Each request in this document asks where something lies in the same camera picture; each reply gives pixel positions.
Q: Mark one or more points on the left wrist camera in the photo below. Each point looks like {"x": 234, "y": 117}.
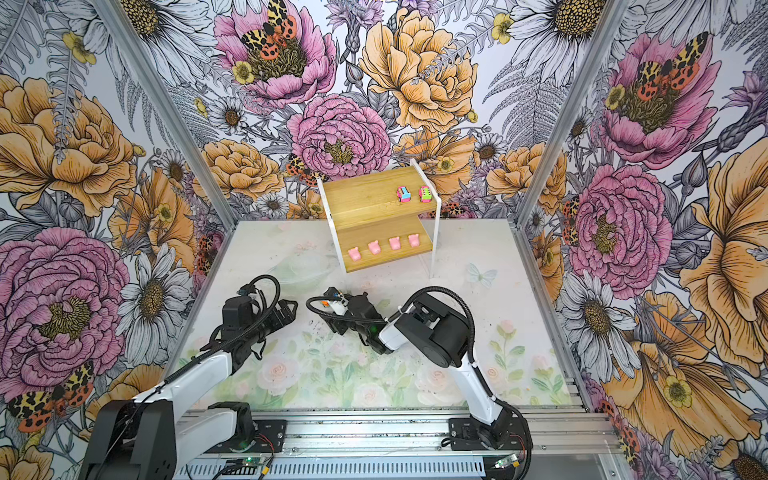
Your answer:
{"x": 247, "y": 289}

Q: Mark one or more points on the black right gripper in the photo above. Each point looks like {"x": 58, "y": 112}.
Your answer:
{"x": 337, "y": 326}

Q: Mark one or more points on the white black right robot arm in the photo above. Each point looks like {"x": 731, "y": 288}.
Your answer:
{"x": 438, "y": 323}

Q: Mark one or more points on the green circuit board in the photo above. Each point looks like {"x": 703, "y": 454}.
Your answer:
{"x": 509, "y": 461}
{"x": 250, "y": 466}

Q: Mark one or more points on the aluminium mounting rail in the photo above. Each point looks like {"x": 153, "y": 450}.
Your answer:
{"x": 337, "y": 433}

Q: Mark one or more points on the pink truck green bed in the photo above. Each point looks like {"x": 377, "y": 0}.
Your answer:
{"x": 425, "y": 195}

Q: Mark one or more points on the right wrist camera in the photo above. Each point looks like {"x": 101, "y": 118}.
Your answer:
{"x": 339, "y": 303}

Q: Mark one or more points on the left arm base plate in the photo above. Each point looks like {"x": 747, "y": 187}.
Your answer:
{"x": 266, "y": 436}

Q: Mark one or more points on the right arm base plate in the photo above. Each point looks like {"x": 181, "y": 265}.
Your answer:
{"x": 505, "y": 434}

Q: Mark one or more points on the green circuit board left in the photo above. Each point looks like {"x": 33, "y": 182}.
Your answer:
{"x": 250, "y": 466}

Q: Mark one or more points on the bamboo two-tier shelf white frame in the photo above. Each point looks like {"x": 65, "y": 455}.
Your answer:
{"x": 362, "y": 209}

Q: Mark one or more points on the pink truck blue bed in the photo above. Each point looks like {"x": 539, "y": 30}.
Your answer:
{"x": 403, "y": 194}

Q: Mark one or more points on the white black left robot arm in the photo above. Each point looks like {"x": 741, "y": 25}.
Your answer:
{"x": 151, "y": 435}

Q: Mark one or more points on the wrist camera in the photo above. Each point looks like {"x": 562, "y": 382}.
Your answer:
{"x": 247, "y": 289}
{"x": 339, "y": 303}

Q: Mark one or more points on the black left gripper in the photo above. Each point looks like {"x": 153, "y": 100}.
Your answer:
{"x": 272, "y": 312}

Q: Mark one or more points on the green circuit board right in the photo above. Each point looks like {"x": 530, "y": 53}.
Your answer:
{"x": 509, "y": 461}

